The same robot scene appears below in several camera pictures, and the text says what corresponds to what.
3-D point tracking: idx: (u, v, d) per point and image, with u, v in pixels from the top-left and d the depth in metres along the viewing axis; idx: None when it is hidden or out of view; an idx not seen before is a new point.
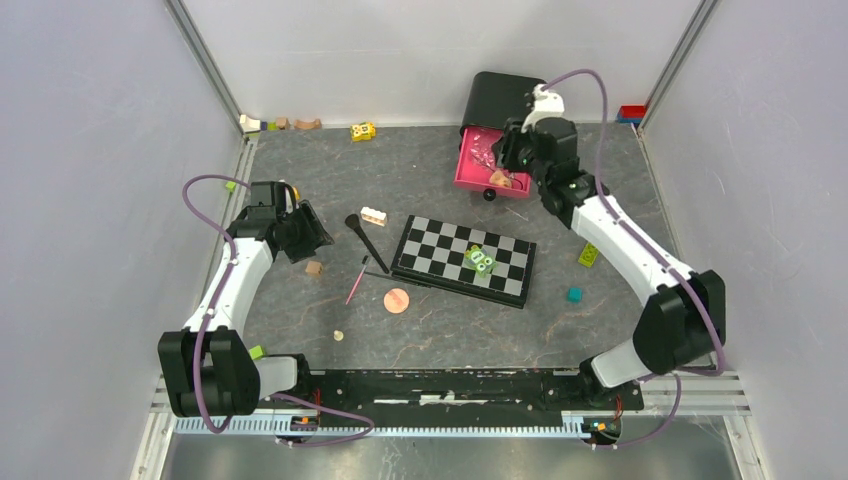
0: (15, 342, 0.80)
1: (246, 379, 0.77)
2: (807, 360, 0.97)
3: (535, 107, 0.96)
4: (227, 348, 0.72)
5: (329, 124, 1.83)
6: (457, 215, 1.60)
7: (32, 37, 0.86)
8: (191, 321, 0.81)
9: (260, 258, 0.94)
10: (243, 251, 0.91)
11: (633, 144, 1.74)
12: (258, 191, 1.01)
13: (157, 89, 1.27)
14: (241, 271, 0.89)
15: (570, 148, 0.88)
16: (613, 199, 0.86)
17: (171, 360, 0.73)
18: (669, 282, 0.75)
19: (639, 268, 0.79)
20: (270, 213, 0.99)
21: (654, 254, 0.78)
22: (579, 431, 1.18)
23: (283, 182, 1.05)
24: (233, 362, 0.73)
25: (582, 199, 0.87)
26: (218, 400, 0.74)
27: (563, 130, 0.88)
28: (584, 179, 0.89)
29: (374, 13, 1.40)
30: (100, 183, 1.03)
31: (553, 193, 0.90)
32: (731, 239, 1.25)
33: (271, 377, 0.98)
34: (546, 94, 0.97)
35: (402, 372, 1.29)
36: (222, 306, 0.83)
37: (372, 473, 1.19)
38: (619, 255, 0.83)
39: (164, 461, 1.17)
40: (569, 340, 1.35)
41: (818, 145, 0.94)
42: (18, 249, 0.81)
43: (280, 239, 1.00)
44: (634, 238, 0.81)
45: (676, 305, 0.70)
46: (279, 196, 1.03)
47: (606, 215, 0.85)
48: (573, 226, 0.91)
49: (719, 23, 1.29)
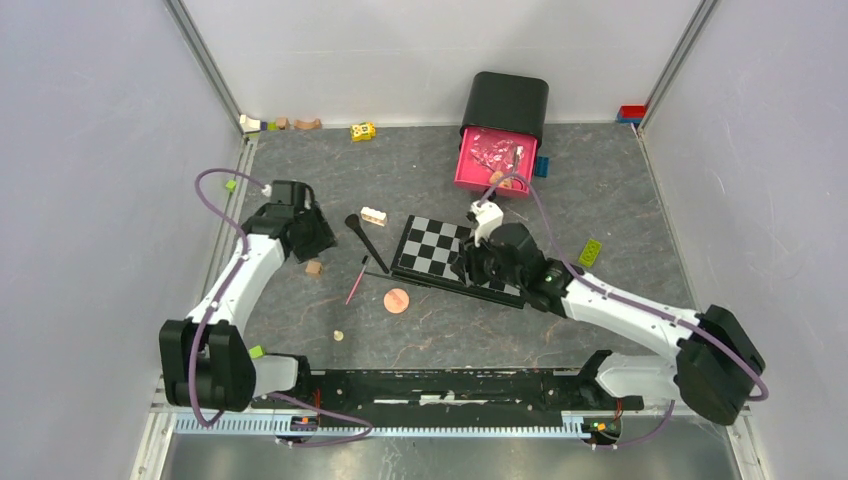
0: (15, 342, 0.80)
1: (241, 376, 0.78)
2: (807, 360, 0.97)
3: (480, 225, 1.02)
4: (223, 343, 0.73)
5: (329, 124, 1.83)
6: (457, 215, 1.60)
7: (31, 36, 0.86)
8: (195, 312, 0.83)
9: (270, 255, 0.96)
10: (255, 247, 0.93)
11: (632, 144, 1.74)
12: (279, 190, 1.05)
13: (157, 89, 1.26)
14: (249, 268, 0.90)
15: (530, 248, 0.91)
16: (591, 276, 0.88)
17: (171, 347, 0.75)
18: (685, 335, 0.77)
19: (650, 332, 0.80)
20: (288, 211, 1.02)
21: (656, 313, 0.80)
22: (579, 431, 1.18)
23: (304, 184, 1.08)
24: (228, 359, 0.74)
25: (564, 291, 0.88)
26: (211, 393, 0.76)
27: (517, 235, 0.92)
28: (557, 268, 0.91)
29: (374, 13, 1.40)
30: (99, 183, 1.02)
31: (536, 292, 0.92)
32: (731, 239, 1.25)
33: (269, 376, 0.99)
34: (481, 209, 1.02)
35: (401, 372, 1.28)
36: (226, 301, 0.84)
37: (372, 473, 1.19)
38: (624, 325, 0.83)
39: (164, 461, 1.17)
40: (569, 340, 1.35)
41: (817, 146, 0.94)
42: (17, 249, 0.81)
43: (292, 238, 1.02)
44: (631, 306, 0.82)
45: (703, 354, 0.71)
46: (299, 196, 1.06)
47: (593, 293, 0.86)
48: (569, 314, 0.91)
49: (718, 23, 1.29)
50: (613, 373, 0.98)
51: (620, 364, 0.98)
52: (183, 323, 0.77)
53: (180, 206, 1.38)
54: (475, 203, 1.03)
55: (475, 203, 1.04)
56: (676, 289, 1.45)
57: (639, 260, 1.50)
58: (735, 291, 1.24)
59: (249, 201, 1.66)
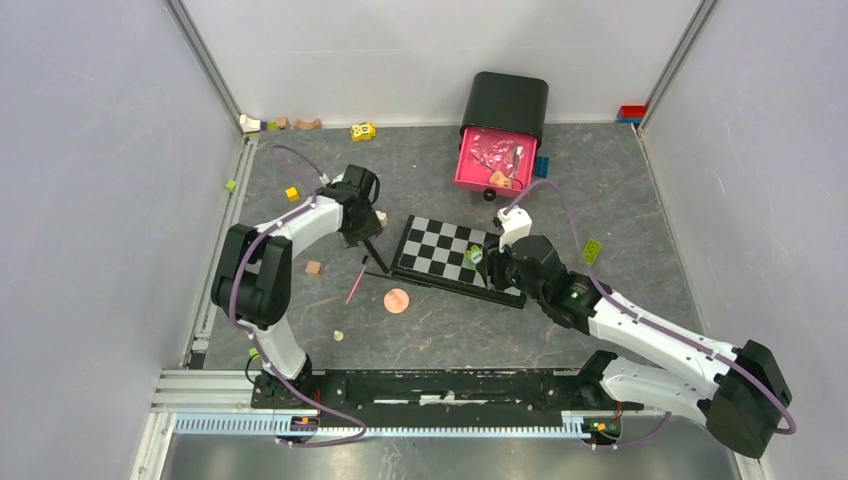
0: (15, 342, 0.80)
1: (280, 292, 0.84)
2: (806, 360, 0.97)
3: (504, 230, 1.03)
4: (280, 253, 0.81)
5: (329, 124, 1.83)
6: (457, 215, 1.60)
7: (31, 37, 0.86)
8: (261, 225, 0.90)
9: (333, 218, 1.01)
10: (324, 201, 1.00)
11: (632, 144, 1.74)
12: (352, 173, 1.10)
13: (157, 90, 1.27)
14: (315, 213, 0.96)
15: (553, 262, 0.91)
16: (619, 297, 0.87)
17: (234, 243, 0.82)
18: (722, 370, 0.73)
19: (685, 365, 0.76)
20: (355, 191, 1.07)
21: (692, 345, 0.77)
22: (579, 431, 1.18)
23: (375, 175, 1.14)
24: (277, 271, 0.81)
25: (592, 309, 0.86)
26: (248, 299, 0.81)
27: (540, 249, 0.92)
28: (582, 284, 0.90)
29: (374, 13, 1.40)
30: (99, 183, 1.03)
31: (560, 308, 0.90)
32: (730, 239, 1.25)
33: (286, 340, 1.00)
34: (508, 215, 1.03)
35: (401, 372, 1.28)
36: (289, 226, 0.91)
37: (372, 473, 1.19)
38: (657, 355, 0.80)
39: (164, 461, 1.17)
40: (569, 340, 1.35)
41: (817, 146, 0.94)
42: (18, 249, 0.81)
43: (353, 215, 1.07)
44: (665, 334, 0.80)
45: (742, 395, 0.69)
46: (367, 183, 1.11)
47: (624, 316, 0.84)
48: (594, 333, 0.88)
49: (718, 24, 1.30)
50: (621, 380, 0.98)
51: (629, 372, 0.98)
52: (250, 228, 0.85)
53: (180, 206, 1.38)
54: (501, 210, 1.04)
55: (502, 210, 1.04)
56: (676, 289, 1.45)
57: (639, 260, 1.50)
58: (735, 291, 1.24)
59: (248, 201, 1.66)
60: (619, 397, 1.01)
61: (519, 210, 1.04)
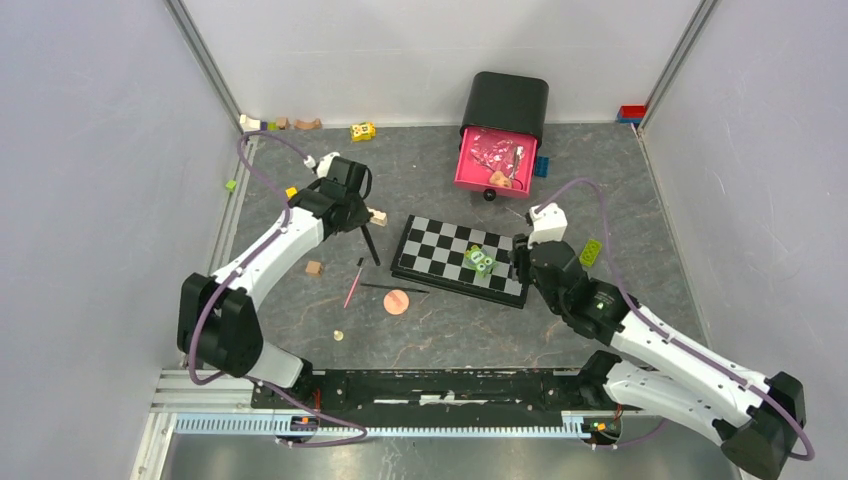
0: (15, 341, 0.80)
1: (245, 343, 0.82)
2: (807, 360, 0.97)
3: (535, 228, 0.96)
4: (238, 312, 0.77)
5: (329, 124, 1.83)
6: (457, 216, 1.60)
7: (31, 37, 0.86)
8: (222, 269, 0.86)
9: (310, 235, 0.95)
10: (295, 222, 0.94)
11: (633, 144, 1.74)
12: (337, 167, 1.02)
13: (157, 90, 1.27)
14: (284, 241, 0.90)
15: (575, 270, 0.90)
16: (647, 311, 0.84)
17: (192, 297, 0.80)
18: (755, 402, 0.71)
19: (716, 392, 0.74)
20: (342, 191, 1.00)
21: (725, 372, 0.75)
22: (579, 431, 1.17)
23: (365, 165, 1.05)
24: (236, 327, 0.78)
25: (619, 324, 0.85)
26: (213, 350, 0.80)
27: (562, 255, 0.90)
28: (606, 293, 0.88)
29: (374, 13, 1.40)
30: (100, 183, 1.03)
31: (582, 317, 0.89)
32: (730, 240, 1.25)
33: (269, 363, 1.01)
34: (542, 214, 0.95)
35: (401, 372, 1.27)
36: (251, 269, 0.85)
37: (372, 472, 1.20)
38: (686, 378, 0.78)
39: (164, 461, 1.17)
40: (569, 340, 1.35)
41: (817, 146, 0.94)
42: (18, 249, 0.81)
43: (335, 222, 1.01)
44: (697, 358, 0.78)
45: (773, 428, 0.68)
46: (356, 178, 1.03)
47: (654, 335, 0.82)
48: (615, 345, 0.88)
49: (719, 23, 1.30)
50: (627, 386, 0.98)
51: (636, 379, 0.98)
52: (208, 280, 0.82)
53: (180, 206, 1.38)
54: (534, 207, 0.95)
55: (535, 207, 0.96)
56: (676, 289, 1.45)
57: (639, 260, 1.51)
58: (734, 291, 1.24)
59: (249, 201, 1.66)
60: (619, 399, 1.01)
61: (555, 208, 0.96)
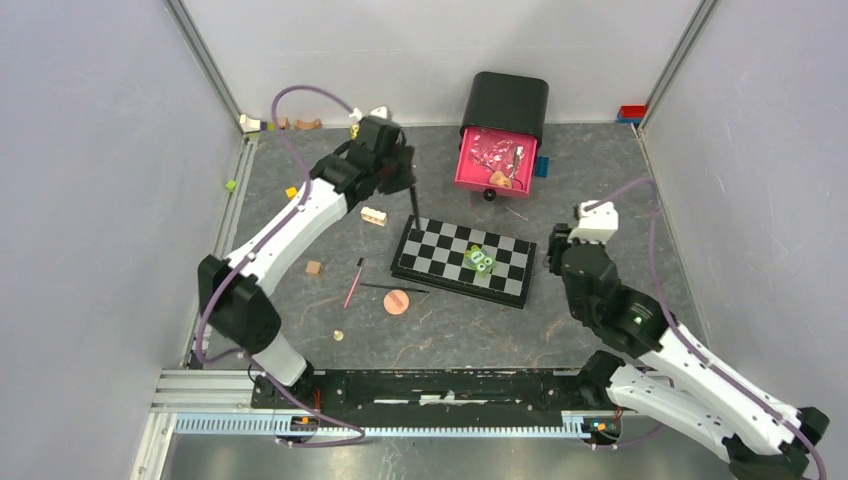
0: (15, 341, 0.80)
1: (260, 325, 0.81)
2: (807, 360, 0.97)
3: (579, 225, 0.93)
4: (249, 300, 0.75)
5: (329, 124, 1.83)
6: (457, 216, 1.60)
7: (31, 36, 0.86)
8: (237, 251, 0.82)
9: (331, 211, 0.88)
10: (315, 199, 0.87)
11: (633, 144, 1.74)
12: (367, 130, 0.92)
13: (157, 90, 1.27)
14: (301, 221, 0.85)
15: (611, 277, 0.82)
16: (685, 330, 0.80)
17: (206, 279, 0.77)
18: (787, 437, 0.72)
19: (749, 423, 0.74)
20: (368, 158, 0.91)
21: (762, 404, 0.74)
22: (579, 431, 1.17)
23: (398, 126, 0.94)
24: (249, 313, 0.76)
25: (657, 343, 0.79)
26: (228, 328, 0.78)
27: (599, 263, 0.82)
28: (645, 306, 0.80)
29: (374, 12, 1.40)
30: (100, 183, 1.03)
31: (615, 330, 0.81)
32: (729, 240, 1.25)
33: (279, 355, 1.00)
34: (591, 211, 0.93)
35: (401, 372, 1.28)
36: (264, 254, 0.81)
37: (372, 472, 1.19)
38: (718, 404, 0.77)
39: (164, 461, 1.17)
40: (569, 340, 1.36)
41: (817, 146, 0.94)
42: (18, 249, 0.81)
43: (359, 193, 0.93)
44: (734, 386, 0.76)
45: (804, 464, 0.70)
46: (386, 143, 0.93)
47: (693, 358, 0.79)
48: (643, 358, 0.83)
49: (719, 24, 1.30)
50: (632, 392, 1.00)
51: (641, 386, 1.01)
52: (222, 263, 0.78)
53: (180, 206, 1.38)
54: (584, 203, 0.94)
55: (585, 204, 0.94)
56: (676, 289, 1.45)
57: (639, 260, 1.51)
58: (734, 290, 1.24)
59: (248, 201, 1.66)
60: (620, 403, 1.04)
61: (608, 210, 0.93)
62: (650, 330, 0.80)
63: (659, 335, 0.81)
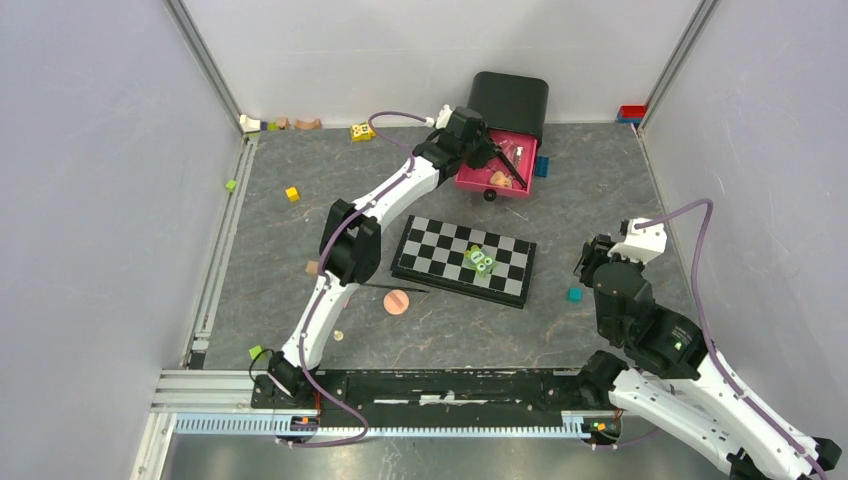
0: (14, 340, 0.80)
1: (368, 262, 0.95)
2: (808, 360, 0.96)
3: (626, 241, 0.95)
4: (369, 237, 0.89)
5: (329, 124, 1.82)
6: (457, 216, 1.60)
7: (32, 35, 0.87)
8: (359, 201, 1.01)
9: (427, 183, 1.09)
10: (419, 171, 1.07)
11: (633, 144, 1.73)
12: (455, 120, 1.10)
13: (157, 90, 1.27)
14: (407, 185, 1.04)
15: (645, 299, 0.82)
16: (721, 357, 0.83)
17: (335, 218, 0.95)
18: (805, 470, 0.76)
19: (774, 455, 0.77)
20: (456, 144, 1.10)
21: (787, 438, 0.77)
22: (579, 431, 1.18)
23: (480, 118, 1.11)
24: (362, 249, 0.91)
25: (695, 370, 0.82)
26: (341, 259, 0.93)
27: (632, 283, 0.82)
28: (682, 330, 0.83)
29: (373, 12, 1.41)
30: (100, 182, 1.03)
31: (649, 352, 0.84)
32: (729, 240, 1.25)
33: (332, 320, 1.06)
34: (640, 230, 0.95)
35: (401, 372, 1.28)
36: (382, 204, 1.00)
37: (372, 473, 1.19)
38: (744, 433, 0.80)
39: (163, 462, 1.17)
40: (569, 340, 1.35)
41: (818, 144, 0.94)
42: (17, 248, 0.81)
43: (450, 172, 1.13)
44: (764, 420, 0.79)
45: None
46: (471, 131, 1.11)
47: (727, 388, 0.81)
48: (673, 380, 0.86)
49: (718, 24, 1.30)
50: (636, 399, 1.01)
51: (645, 393, 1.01)
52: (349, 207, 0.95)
53: (180, 205, 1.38)
54: (636, 222, 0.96)
55: (637, 221, 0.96)
56: (677, 289, 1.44)
57: None
58: (734, 290, 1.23)
59: (248, 200, 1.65)
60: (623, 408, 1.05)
61: (657, 231, 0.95)
62: (688, 355, 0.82)
63: (696, 360, 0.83)
